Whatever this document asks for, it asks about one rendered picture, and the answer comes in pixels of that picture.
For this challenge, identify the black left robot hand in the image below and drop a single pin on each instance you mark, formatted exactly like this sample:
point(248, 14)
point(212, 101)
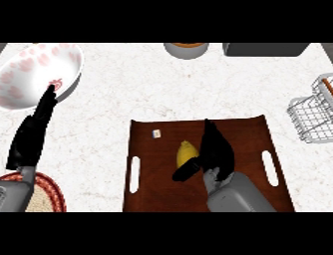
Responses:
point(33, 132)

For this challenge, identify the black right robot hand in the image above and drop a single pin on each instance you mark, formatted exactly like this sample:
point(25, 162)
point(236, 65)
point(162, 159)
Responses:
point(215, 150)

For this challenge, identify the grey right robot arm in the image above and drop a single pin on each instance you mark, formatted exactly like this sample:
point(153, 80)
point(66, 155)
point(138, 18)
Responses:
point(235, 193)

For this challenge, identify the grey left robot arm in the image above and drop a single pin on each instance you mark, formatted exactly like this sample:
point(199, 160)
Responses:
point(5, 196)

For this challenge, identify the yellow lemon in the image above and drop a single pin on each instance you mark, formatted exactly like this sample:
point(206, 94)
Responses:
point(186, 154)

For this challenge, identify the brown wooden tray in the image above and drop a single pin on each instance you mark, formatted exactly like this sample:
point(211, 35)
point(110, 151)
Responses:
point(161, 179)

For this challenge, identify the small white label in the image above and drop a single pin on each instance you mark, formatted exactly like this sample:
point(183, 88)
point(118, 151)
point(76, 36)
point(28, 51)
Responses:
point(158, 133)

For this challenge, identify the white bowl with pink flowers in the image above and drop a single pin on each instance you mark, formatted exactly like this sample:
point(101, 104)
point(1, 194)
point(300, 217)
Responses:
point(32, 75)

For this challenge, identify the grey pot with orange inside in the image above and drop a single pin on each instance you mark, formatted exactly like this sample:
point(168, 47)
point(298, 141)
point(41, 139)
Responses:
point(186, 50)

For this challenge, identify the dark grey appliance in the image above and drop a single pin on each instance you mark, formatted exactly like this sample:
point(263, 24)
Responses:
point(266, 49)

